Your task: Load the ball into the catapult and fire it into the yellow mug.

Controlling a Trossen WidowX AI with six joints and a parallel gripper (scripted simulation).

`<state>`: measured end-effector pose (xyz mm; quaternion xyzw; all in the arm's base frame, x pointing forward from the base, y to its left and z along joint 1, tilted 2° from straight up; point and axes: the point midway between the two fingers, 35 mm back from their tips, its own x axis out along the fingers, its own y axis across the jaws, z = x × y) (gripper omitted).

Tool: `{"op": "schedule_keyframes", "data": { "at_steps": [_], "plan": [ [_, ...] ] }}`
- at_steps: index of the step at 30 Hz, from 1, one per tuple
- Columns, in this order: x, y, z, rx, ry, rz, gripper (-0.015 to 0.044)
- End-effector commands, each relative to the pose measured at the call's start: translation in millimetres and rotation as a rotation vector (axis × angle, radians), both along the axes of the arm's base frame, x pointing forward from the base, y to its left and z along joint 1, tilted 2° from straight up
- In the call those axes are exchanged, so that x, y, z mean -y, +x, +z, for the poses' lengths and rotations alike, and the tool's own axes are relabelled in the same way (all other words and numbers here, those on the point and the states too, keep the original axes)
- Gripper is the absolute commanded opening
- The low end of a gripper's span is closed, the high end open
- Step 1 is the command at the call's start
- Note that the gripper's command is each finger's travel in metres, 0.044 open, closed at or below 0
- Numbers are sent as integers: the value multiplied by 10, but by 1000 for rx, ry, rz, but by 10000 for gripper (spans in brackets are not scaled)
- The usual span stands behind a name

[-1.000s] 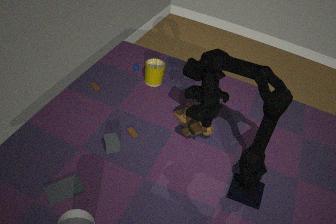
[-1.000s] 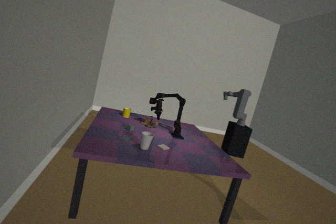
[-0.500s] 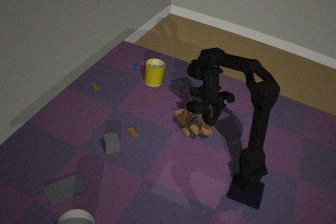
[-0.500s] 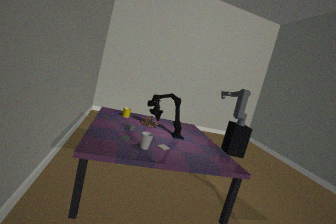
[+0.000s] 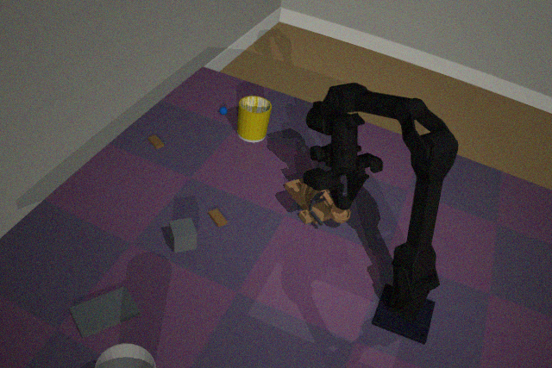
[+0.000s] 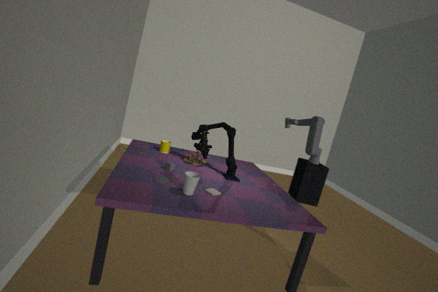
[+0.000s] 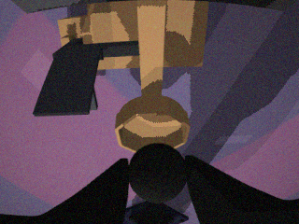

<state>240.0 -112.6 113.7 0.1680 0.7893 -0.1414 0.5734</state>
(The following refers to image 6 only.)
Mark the yellow cup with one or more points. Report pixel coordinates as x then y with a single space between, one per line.
164 146

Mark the white paper cup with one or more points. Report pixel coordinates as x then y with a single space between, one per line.
190 182

